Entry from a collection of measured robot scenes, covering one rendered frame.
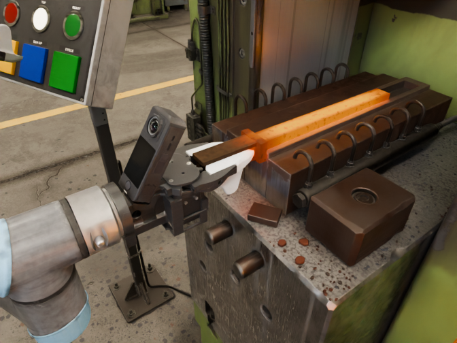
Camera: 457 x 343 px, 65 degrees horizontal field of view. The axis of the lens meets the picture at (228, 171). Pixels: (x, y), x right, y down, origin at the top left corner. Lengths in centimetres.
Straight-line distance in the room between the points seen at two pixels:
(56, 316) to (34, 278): 7
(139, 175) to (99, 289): 125
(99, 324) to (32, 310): 109
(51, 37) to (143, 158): 51
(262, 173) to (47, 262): 31
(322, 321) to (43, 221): 34
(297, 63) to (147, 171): 49
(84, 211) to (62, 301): 11
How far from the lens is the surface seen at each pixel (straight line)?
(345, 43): 92
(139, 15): 537
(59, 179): 230
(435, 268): 61
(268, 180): 54
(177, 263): 167
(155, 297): 157
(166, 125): 41
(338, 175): 55
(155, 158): 42
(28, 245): 42
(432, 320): 68
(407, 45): 92
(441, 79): 89
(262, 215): 53
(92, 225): 42
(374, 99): 70
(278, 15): 74
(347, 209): 48
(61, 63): 85
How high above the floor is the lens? 129
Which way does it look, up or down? 37 degrees down
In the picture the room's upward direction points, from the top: straight up
